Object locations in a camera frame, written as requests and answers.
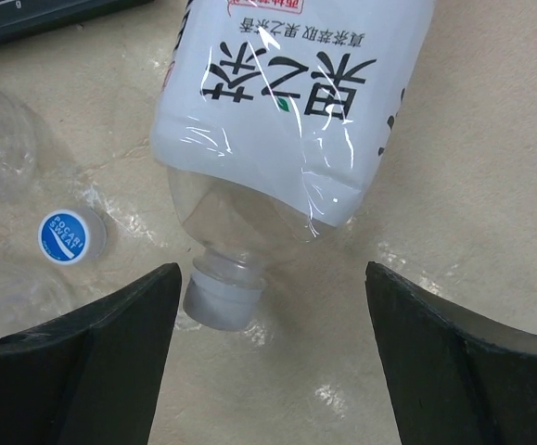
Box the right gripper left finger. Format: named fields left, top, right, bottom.
left=0, top=263, right=182, bottom=444

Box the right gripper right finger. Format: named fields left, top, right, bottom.
left=365, top=261, right=537, bottom=444

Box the juice bottle white cap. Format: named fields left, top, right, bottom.
left=183, top=258, right=265, bottom=332

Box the black white chessboard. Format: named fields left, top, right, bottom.
left=0, top=0, right=149, bottom=45

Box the juice bottle with white label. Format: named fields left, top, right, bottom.
left=150, top=1, right=435, bottom=288

